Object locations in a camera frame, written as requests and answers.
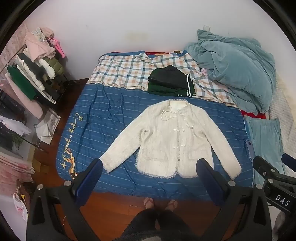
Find pink plastic hanger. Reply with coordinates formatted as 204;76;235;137
50;38;67;59

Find white tote bag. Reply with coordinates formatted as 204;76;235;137
36;109;62;145

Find blue striped blanket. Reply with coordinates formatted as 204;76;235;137
55;82;255;202

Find red bed sheet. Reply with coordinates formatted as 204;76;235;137
240;109;267;119

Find teal duvet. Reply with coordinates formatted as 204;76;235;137
184;29;277;114

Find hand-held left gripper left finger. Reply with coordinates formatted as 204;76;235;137
26;158;103;241

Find stack of pink blankets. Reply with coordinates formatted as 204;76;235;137
0;152;35;195

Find white fuzzy jacket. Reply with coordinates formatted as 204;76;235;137
99;99;242;179

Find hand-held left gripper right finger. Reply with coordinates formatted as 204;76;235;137
196;158;272;241

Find folded green white-striped garment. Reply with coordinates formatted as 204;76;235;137
147;74;196;98

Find white quilted mattress pad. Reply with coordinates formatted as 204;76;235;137
268;79;296;176

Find white cloth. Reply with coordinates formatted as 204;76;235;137
0;115;31;136

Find row of hanging clothes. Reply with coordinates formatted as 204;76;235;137
0;27;70;120

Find folded black garment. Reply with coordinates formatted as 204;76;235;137
148;65;189;90

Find person's legs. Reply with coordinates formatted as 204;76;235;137
120;208;204;241

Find white plastic bag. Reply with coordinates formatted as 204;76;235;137
13;192;29;222

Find person's right foot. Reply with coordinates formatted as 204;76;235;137
165;200;178;212

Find teal pillow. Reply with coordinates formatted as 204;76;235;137
244;115;285;186

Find pink lace curtain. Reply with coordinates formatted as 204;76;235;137
0;23;28;70

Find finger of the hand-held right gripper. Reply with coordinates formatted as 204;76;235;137
253;156;286;183
281;153;296;173

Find plaid bed sheet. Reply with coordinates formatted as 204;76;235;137
87;50;238;107

